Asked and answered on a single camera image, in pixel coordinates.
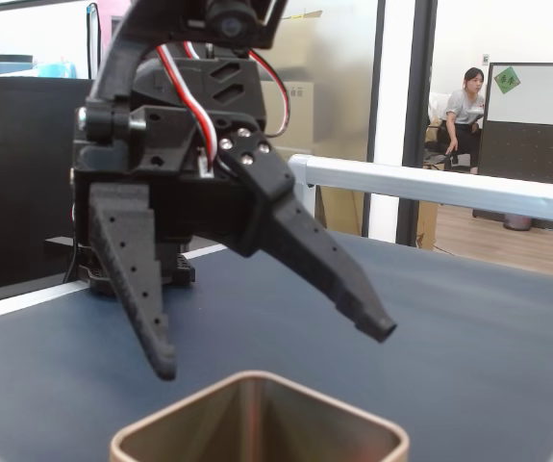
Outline square metal container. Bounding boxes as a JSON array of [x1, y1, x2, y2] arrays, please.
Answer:
[[110, 369, 411, 462]]

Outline thin monitor seen edgewise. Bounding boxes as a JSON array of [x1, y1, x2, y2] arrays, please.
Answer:
[[85, 1, 102, 81]]

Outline black computer monitor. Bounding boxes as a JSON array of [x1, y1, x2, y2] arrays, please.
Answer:
[[0, 75, 95, 295]]

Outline blue table mat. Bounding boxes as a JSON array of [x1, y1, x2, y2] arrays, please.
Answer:
[[0, 230, 553, 462]]

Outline person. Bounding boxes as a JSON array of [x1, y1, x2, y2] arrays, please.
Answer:
[[427, 65, 488, 175]]

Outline small waste bin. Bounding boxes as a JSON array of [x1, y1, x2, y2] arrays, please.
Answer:
[[503, 213, 533, 232]]

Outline office partition with whiteboard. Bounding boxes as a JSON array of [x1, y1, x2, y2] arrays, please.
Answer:
[[476, 61, 553, 188]]

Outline green paper note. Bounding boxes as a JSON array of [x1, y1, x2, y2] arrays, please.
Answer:
[[493, 65, 522, 95]]

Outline red white black servo cable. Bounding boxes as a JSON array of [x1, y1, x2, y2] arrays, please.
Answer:
[[249, 47, 291, 141], [155, 41, 222, 177]]

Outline black gripper camera with mount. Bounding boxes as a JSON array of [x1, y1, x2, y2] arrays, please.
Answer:
[[76, 0, 290, 145]]

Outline aluminium frame rail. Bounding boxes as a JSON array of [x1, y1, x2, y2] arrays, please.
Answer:
[[287, 152, 553, 226]]

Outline black door frame post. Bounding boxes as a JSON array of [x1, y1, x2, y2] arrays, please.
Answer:
[[394, 0, 440, 249]]

